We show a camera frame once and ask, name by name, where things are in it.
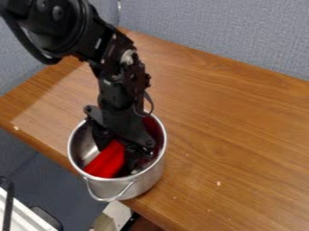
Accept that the black cable under table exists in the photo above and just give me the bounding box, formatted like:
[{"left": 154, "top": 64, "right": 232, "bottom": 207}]
[{"left": 0, "top": 176, "right": 16, "bottom": 231}]

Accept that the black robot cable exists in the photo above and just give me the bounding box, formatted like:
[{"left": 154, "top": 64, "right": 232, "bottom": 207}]
[{"left": 134, "top": 91, "right": 155, "bottom": 118}]

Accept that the metal pot with handle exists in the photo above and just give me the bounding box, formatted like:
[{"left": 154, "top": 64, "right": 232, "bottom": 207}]
[{"left": 68, "top": 115, "right": 167, "bottom": 202}]

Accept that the white box under table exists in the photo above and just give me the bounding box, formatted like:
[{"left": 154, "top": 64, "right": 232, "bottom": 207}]
[{"left": 0, "top": 188, "right": 63, "bottom": 231}]

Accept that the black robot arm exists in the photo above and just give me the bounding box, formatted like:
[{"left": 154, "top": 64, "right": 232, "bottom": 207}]
[{"left": 0, "top": 0, "right": 155, "bottom": 178}]

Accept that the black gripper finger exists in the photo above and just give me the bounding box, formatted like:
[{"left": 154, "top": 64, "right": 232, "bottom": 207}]
[
  {"left": 119, "top": 145, "right": 154, "bottom": 177},
  {"left": 93, "top": 124, "right": 114, "bottom": 151}
]

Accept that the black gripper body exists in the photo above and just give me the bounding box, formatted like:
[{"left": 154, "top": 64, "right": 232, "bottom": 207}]
[{"left": 83, "top": 101, "right": 155, "bottom": 151}]

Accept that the red block object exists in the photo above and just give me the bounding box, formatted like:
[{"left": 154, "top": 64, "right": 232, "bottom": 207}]
[{"left": 83, "top": 140, "right": 125, "bottom": 179}]

